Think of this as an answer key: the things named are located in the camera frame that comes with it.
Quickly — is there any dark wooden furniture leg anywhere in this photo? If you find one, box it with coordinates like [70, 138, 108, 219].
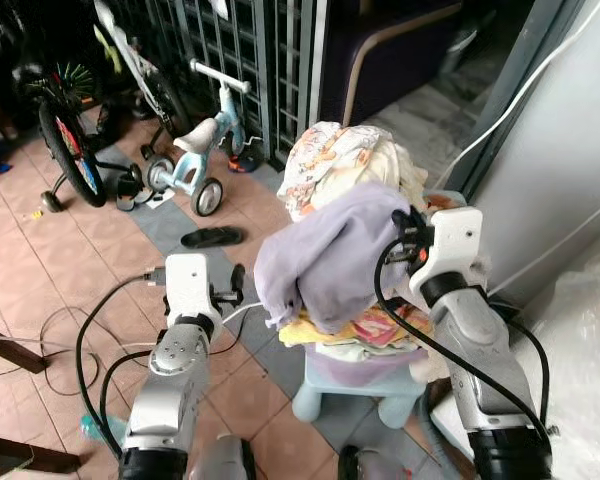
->
[0, 320, 83, 475]

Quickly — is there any black kids bicycle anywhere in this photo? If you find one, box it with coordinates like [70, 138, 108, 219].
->
[12, 60, 146, 214]

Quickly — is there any green plastic bottle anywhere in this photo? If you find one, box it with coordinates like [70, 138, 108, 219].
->
[79, 414, 128, 443]

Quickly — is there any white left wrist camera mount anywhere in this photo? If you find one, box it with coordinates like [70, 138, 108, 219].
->
[164, 253, 225, 327]

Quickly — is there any white orange floral cloth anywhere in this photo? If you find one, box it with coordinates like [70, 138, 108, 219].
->
[278, 122, 401, 223]

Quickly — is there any black slipper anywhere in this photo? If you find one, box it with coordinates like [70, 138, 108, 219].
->
[180, 226, 247, 250]

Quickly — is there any white wall cable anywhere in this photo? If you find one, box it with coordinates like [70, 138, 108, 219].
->
[435, 0, 600, 191]

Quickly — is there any white bicycle frame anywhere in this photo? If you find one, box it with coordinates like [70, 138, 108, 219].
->
[92, 0, 186, 136]

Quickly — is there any grey left robot leg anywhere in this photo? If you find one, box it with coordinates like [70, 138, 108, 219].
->
[193, 434, 258, 480]

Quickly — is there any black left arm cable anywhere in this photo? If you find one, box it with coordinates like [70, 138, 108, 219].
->
[74, 272, 173, 443]

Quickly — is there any light blue kids tricycle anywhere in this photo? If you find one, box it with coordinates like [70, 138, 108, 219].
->
[140, 60, 264, 218]

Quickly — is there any grey robot leg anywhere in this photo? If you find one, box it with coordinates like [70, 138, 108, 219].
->
[193, 434, 258, 480]
[337, 444, 413, 480]

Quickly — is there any lilac purple cloth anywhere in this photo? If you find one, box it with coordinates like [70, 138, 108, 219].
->
[253, 181, 417, 336]

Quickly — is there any yellow red patterned cloth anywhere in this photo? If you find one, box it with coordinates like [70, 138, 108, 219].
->
[278, 298, 436, 351]

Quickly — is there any purple plastic laundry basin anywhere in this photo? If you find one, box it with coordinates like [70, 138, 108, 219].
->
[305, 340, 431, 389]

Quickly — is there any light blue plastic stool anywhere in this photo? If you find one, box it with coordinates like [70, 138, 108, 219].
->
[291, 345, 433, 429]

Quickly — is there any grey right robot leg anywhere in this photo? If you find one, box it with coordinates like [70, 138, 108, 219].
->
[337, 444, 413, 480]

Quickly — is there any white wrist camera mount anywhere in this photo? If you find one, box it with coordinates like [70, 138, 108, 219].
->
[164, 253, 225, 327]
[410, 205, 485, 293]

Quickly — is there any dark metal grille gate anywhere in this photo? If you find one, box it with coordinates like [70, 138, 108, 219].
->
[105, 0, 329, 169]

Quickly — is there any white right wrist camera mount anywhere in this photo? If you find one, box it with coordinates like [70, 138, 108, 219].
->
[410, 205, 485, 293]

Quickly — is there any dark purple armchair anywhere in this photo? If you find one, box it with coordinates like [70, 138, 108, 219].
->
[318, 0, 486, 128]

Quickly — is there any cream white garment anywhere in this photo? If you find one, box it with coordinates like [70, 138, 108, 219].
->
[315, 140, 431, 213]

